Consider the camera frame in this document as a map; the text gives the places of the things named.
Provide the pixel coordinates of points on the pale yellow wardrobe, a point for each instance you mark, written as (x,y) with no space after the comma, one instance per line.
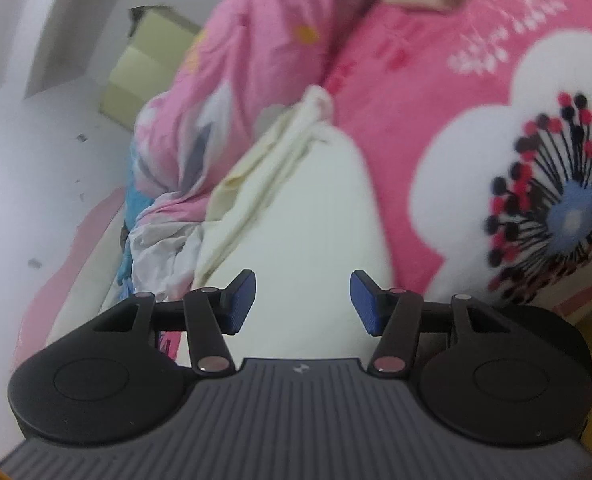
(146,60)

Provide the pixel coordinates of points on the cream fleece deer sweater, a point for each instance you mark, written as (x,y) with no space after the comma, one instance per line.
(311,220)

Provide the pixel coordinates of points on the teal cloth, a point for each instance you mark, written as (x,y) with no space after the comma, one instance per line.
(138,205)

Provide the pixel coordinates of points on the pink floral duvet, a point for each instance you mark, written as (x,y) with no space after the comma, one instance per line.
(246,60)

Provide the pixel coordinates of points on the white shirt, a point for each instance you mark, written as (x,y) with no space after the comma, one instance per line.
(161,260)

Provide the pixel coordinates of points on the pink floral fleece blanket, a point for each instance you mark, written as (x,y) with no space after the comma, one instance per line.
(425,110)

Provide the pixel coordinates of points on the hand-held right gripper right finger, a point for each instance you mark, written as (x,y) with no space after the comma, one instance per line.
(364,307)

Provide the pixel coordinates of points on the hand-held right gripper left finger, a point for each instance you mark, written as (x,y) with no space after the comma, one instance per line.
(241,305)

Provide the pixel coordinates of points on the pink and cream headboard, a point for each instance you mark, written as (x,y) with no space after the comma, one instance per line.
(66,290)

